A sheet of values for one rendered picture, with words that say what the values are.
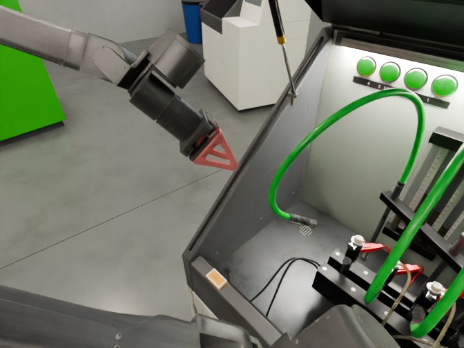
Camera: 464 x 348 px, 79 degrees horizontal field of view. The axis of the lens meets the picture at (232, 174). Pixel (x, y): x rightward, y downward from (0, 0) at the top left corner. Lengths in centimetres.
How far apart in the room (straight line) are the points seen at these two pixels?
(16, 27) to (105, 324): 48
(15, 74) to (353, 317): 347
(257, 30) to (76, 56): 291
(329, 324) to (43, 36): 52
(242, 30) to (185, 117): 282
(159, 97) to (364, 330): 38
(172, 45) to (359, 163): 68
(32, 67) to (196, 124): 315
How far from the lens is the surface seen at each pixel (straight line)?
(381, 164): 93
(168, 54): 46
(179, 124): 46
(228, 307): 77
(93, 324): 19
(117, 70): 47
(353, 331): 23
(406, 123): 86
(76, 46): 51
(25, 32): 57
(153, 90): 46
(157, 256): 204
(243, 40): 327
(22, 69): 354
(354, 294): 78
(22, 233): 259
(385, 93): 58
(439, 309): 53
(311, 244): 103
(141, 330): 20
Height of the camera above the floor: 162
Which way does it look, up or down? 39 degrees down
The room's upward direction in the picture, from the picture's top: straight up
